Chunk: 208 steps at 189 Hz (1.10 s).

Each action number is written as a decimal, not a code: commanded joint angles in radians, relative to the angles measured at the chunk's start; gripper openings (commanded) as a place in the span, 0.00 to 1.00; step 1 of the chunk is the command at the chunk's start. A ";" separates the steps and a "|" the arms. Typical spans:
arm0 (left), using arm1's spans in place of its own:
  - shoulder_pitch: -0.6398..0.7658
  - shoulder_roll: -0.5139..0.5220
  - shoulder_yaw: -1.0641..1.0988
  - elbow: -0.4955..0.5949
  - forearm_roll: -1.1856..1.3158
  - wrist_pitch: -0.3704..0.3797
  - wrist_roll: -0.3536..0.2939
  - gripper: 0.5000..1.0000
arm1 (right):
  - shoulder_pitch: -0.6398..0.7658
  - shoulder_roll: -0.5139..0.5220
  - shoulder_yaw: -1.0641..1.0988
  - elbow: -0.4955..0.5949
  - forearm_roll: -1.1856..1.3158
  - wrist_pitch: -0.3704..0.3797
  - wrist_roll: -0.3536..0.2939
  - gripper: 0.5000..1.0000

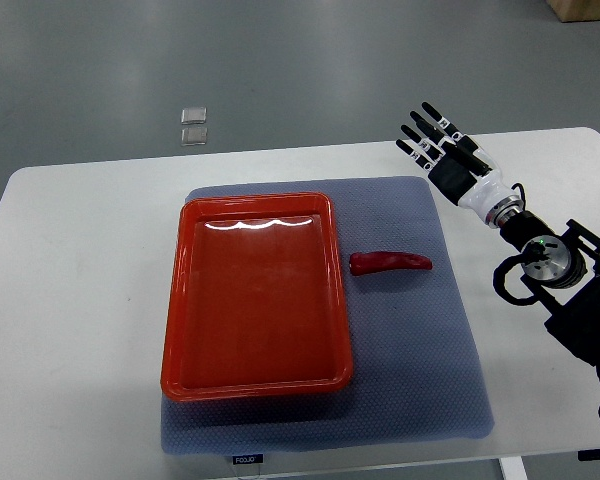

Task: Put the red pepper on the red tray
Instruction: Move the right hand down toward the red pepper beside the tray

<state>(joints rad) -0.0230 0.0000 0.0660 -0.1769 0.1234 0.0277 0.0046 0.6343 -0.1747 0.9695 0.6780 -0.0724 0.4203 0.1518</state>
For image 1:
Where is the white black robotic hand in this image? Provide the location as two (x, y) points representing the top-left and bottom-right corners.
(396, 102), (525, 228)

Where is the red chili pepper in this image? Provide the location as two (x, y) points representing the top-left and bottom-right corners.
(349, 251), (433, 276)

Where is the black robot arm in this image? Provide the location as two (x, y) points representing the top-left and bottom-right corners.
(492, 183), (600, 383)

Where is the red plastic tray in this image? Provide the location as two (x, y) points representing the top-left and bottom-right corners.
(161, 192), (353, 403)

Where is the cardboard box corner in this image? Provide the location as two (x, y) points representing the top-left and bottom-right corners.
(546, 0), (600, 23)

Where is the blue-grey mesh mat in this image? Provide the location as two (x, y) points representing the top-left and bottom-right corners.
(161, 176), (494, 456)

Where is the upper metal floor plate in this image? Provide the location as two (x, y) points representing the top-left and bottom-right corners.
(181, 106), (207, 125)

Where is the white table leg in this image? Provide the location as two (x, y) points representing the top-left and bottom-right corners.
(498, 456), (528, 480)

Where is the black label at right edge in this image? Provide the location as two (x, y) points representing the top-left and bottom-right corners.
(577, 449), (600, 462)

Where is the black table label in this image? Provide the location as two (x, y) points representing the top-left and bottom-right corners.
(232, 453), (264, 465)

